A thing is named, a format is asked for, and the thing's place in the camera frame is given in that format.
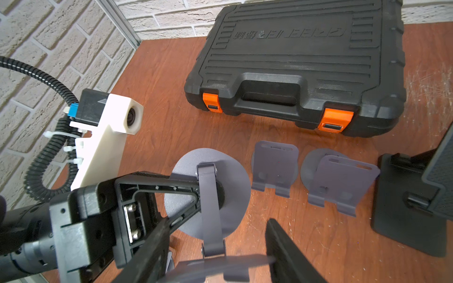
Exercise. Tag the grey phone stand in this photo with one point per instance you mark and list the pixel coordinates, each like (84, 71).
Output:
(330, 176)
(225, 195)

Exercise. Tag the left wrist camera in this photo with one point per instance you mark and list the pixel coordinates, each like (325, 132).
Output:
(110, 118)

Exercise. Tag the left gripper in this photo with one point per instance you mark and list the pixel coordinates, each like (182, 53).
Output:
(79, 233)

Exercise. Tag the black phone stand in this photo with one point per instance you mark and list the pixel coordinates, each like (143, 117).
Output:
(413, 198)

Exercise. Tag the left corner aluminium profile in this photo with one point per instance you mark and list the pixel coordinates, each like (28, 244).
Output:
(113, 12)

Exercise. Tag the purple-grey phone stand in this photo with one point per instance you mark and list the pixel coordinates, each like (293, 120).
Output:
(275, 166)

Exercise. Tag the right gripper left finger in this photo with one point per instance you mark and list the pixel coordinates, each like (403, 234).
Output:
(148, 265)

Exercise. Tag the black plastic tool case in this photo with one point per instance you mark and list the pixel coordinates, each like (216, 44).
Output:
(336, 66)

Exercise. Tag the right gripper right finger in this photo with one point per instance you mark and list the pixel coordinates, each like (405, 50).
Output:
(290, 265)

